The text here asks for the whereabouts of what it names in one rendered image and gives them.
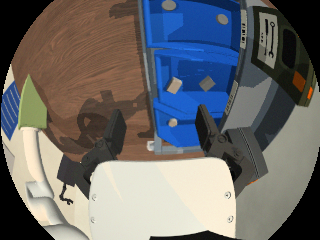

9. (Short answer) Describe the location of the blue bin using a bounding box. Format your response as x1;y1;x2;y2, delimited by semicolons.
142;0;241;58
154;49;238;114
153;98;223;147

